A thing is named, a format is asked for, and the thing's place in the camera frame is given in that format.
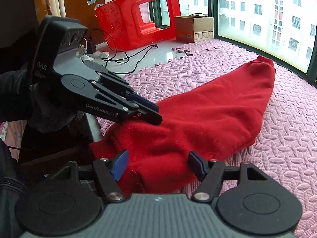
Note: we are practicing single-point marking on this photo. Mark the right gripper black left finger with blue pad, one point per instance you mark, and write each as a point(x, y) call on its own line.
point(71, 200)

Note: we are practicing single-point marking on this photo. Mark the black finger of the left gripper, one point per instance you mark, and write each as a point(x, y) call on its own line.
point(119, 86)
point(91, 97)

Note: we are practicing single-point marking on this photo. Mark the brown cardboard box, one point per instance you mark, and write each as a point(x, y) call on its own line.
point(194, 28)

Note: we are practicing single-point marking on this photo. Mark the black sleeved forearm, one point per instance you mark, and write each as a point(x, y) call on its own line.
point(47, 110)

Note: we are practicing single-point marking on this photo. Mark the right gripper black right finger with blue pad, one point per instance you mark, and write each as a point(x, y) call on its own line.
point(245, 199)

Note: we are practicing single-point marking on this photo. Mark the red embroidered trousers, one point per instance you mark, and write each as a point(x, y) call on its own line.
point(216, 119)

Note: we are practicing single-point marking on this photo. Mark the brown wooden cabinet with stickers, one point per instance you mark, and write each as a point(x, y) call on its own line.
point(85, 12)

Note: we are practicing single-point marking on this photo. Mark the red plastic stool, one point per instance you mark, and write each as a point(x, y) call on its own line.
point(124, 28)

